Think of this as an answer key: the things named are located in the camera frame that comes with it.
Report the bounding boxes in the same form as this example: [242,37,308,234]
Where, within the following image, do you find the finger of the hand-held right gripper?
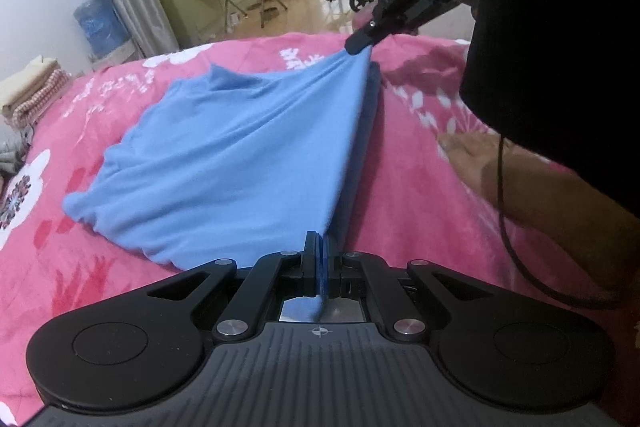
[345,18,387,56]

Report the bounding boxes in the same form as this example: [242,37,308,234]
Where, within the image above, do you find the blue printed t-shirt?
[62,46,383,322]

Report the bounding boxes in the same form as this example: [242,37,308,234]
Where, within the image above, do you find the black cable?
[495,134,623,310]

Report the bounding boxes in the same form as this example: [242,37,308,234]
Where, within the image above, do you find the blue water jug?
[74,0,129,58]

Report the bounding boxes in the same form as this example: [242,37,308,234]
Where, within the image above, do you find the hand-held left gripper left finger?
[145,231,321,342]

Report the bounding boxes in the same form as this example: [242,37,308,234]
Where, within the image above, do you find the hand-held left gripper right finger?
[324,234,501,342]

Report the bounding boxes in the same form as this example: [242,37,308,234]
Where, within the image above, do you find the pink floral blanket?
[0,32,621,423]

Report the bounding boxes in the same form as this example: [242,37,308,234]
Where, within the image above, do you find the light grey garment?
[0,124,35,175]

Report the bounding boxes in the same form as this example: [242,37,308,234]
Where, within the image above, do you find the person's black clothing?
[459,0,640,218]

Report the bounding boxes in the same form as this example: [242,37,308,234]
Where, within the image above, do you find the cream folded towel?
[0,56,62,116]

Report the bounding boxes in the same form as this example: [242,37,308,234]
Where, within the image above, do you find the white water dispenser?
[90,41,141,72]

